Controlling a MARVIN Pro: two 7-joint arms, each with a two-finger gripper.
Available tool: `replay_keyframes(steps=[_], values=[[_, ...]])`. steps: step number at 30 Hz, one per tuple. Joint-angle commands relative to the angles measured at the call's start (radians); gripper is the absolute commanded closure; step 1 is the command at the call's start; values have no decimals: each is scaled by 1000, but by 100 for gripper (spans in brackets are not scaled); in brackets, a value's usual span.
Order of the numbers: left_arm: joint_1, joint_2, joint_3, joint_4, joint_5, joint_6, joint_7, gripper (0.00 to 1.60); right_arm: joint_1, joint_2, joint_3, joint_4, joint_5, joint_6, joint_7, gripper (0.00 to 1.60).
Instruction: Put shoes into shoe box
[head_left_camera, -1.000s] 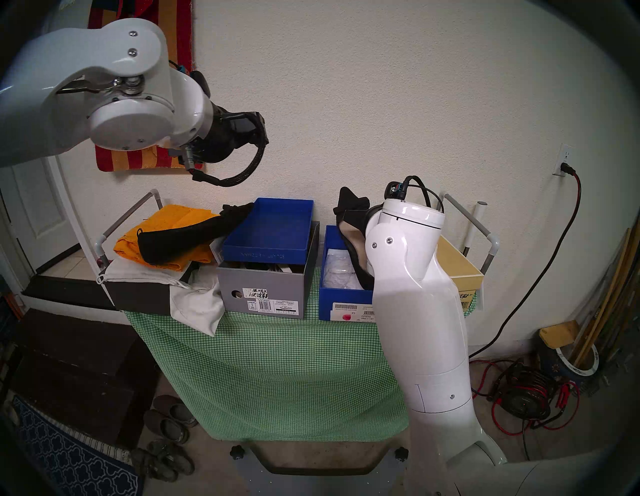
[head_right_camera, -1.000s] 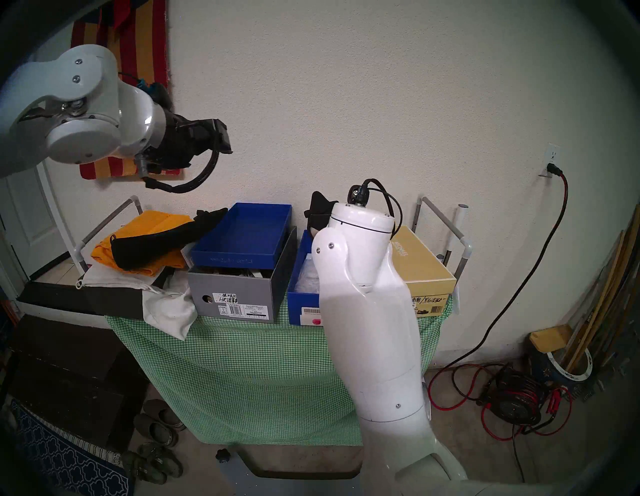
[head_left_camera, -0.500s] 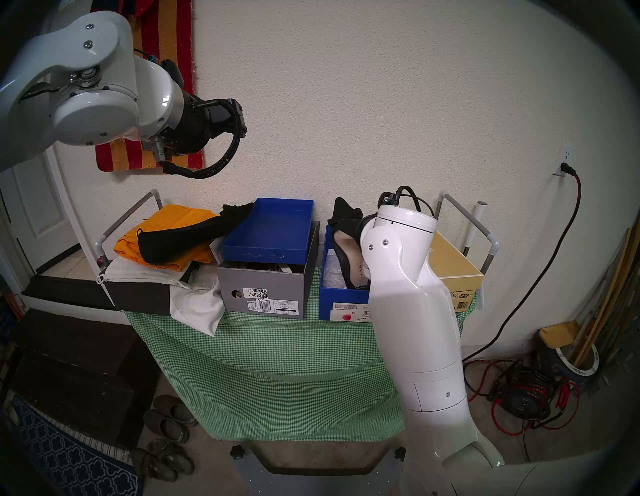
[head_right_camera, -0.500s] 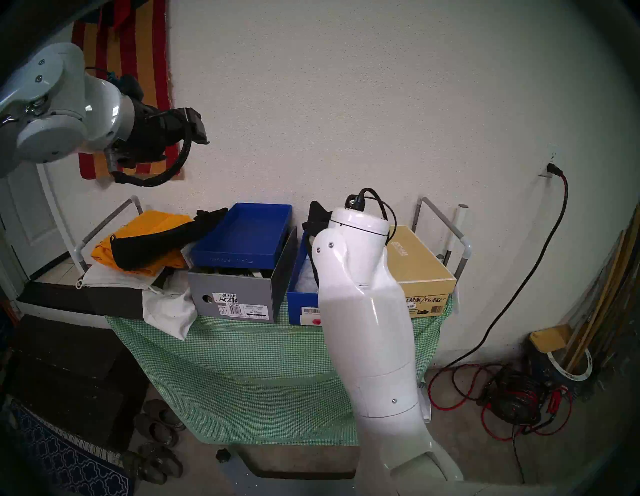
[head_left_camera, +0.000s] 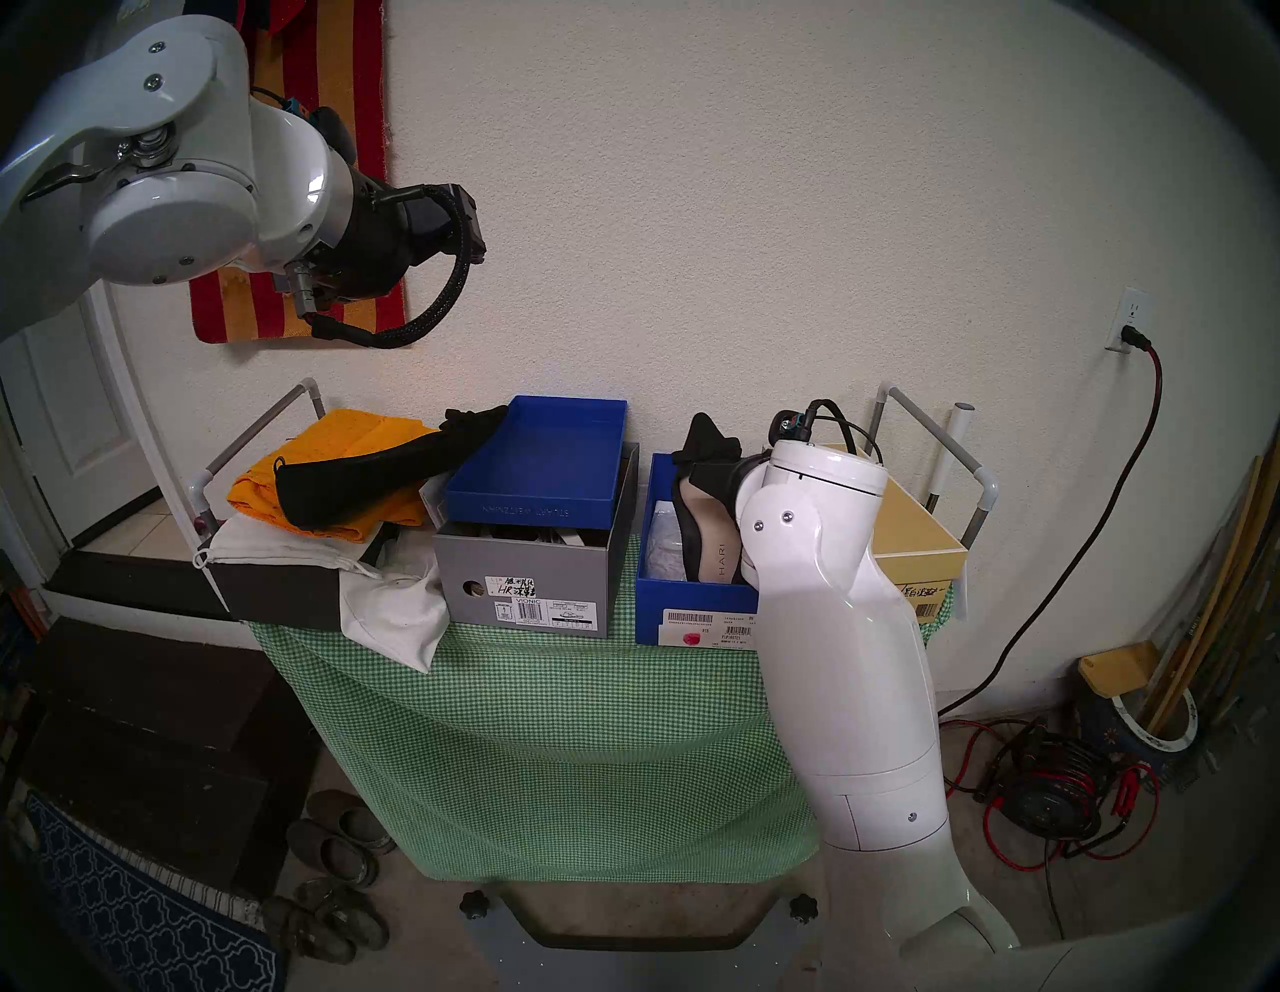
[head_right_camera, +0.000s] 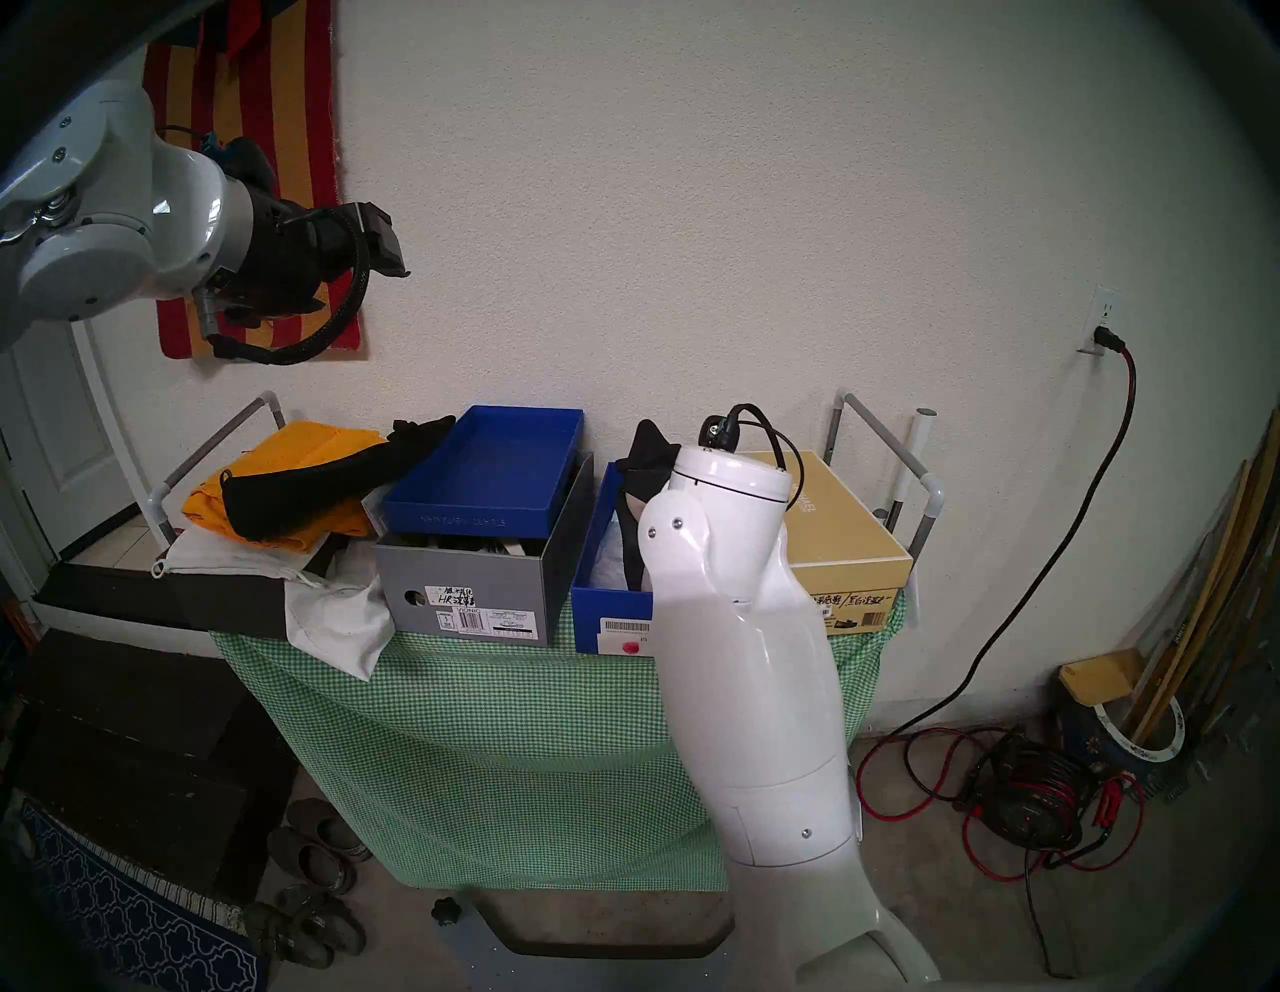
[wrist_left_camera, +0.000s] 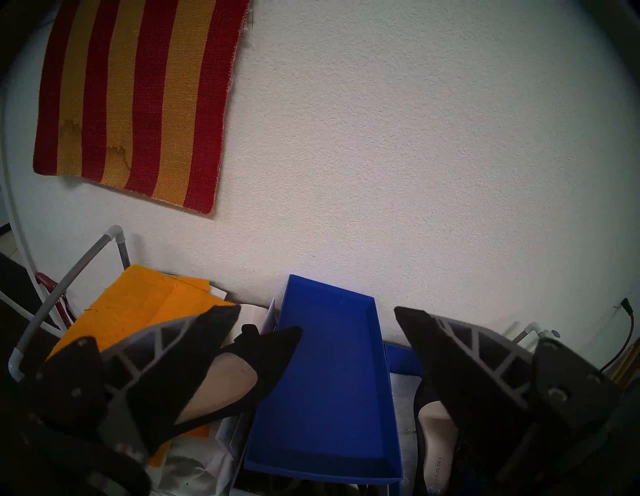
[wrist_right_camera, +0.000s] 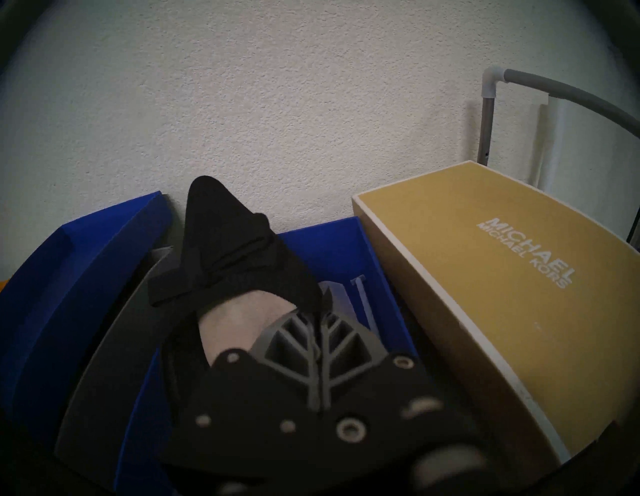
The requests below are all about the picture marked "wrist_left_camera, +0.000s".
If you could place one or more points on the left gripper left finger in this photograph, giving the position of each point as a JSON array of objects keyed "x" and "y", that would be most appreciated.
[{"x": 165, "y": 375}]

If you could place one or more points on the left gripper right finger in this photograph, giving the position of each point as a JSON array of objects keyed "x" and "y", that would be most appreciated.
[{"x": 470, "y": 385}]

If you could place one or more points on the black shoe with bow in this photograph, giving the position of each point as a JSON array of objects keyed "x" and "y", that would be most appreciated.
[{"x": 437, "y": 450}]

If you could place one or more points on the blue shoe box lid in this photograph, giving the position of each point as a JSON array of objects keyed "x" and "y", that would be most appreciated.
[{"x": 330, "y": 390}]

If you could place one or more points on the orange cloth bag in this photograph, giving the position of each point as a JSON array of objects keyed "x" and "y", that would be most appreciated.
[{"x": 130, "y": 305}]

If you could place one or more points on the white paper sheet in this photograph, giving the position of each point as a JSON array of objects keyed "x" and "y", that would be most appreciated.
[{"x": 260, "y": 317}]

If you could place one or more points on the dark red metal tube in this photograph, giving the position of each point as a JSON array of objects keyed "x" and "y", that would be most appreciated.
[{"x": 57, "y": 295}]

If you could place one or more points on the grey cart rail pipe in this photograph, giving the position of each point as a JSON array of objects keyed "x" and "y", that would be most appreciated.
[{"x": 530, "y": 330}]

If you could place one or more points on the white metal rack frame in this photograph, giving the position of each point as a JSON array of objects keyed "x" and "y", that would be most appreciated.
[{"x": 65, "y": 290}]

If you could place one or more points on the red yellow striped wall cloth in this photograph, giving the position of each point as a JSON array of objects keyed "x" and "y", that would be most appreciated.
[{"x": 140, "y": 100}]

